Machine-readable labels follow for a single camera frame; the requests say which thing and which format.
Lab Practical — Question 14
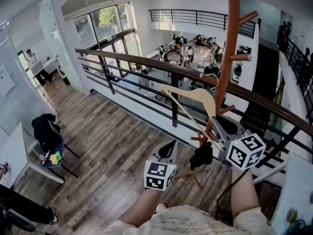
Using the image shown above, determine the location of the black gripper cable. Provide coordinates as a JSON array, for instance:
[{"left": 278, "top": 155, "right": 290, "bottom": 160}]
[{"left": 214, "top": 168, "right": 250, "bottom": 220}]

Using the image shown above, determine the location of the person's right forearm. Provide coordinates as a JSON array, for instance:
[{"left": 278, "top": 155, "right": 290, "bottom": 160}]
[{"left": 230, "top": 167, "right": 260, "bottom": 223}]

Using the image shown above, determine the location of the brown wooden coat rack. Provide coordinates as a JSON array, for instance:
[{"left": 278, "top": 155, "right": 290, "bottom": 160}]
[{"left": 174, "top": 0, "right": 259, "bottom": 188}]

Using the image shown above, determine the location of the white desk with cables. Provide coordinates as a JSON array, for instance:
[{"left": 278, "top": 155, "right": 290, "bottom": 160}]
[{"left": 268, "top": 151, "right": 313, "bottom": 235}]

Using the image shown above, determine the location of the light wooden clothes hanger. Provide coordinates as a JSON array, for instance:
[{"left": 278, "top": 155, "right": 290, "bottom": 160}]
[{"left": 158, "top": 73, "right": 220, "bottom": 154}]

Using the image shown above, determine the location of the white table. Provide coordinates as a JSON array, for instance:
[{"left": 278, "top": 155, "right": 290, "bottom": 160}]
[{"left": 0, "top": 121, "right": 66, "bottom": 188}]

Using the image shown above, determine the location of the yellow cloth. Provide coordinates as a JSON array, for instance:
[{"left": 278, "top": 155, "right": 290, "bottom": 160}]
[{"left": 49, "top": 151, "right": 62, "bottom": 166}]

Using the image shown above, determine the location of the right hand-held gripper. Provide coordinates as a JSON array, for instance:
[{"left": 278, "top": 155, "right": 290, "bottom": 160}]
[{"left": 211, "top": 116, "right": 267, "bottom": 171}]

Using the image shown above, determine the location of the white metal bar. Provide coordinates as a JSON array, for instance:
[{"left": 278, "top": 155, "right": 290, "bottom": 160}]
[{"left": 251, "top": 164, "right": 287, "bottom": 185}]

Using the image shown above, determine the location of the black garment on rack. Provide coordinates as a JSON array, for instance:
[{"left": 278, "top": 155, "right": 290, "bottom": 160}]
[{"left": 189, "top": 141, "right": 214, "bottom": 173}]

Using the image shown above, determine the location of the large black-framed window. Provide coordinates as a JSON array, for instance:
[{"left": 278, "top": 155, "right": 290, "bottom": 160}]
[{"left": 72, "top": 1, "right": 143, "bottom": 79}]

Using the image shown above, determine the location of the dark blue chair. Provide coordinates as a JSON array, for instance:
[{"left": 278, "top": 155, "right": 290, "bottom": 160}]
[{"left": 42, "top": 120, "right": 80, "bottom": 179}]

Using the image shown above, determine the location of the person's left forearm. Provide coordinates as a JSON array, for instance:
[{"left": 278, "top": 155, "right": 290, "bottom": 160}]
[{"left": 119, "top": 188, "right": 162, "bottom": 228}]

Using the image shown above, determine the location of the person's white printed shirt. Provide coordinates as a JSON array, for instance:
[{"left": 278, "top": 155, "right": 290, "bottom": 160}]
[{"left": 97, "top": 204, "right": 278, "bottom": 235}]

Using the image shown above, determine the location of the black jacket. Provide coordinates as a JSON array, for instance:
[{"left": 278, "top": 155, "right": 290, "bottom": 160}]
[{"left": 31, "top": 113, "right": 61, "bottom": 153}]

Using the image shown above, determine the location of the black curved side railing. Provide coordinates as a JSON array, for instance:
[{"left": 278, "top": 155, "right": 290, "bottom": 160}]
[{"left": 284, "top": 38, "right": 313, "bottom": 118}]

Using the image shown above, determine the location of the black railing with wooden handrail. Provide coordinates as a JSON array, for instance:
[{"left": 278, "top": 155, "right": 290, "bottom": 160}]
[{"left": 74, "top": 48, "right": 313, "bottom": 175}]

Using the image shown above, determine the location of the black balcony railing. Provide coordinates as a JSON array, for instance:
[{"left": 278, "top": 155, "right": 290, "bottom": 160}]
[{"left": 148, "top": 8, "right": 257, "bottom": 39}]

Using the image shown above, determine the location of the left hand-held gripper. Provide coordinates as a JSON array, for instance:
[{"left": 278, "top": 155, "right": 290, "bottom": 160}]
[{"left": 143, "top": 139, "right": 179, "bottom": 192}]

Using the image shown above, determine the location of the group of people downstairs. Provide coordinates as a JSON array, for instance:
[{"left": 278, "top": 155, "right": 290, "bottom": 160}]
[{"left": 138, "top": 32, "right": 252, "bottom": 92}]

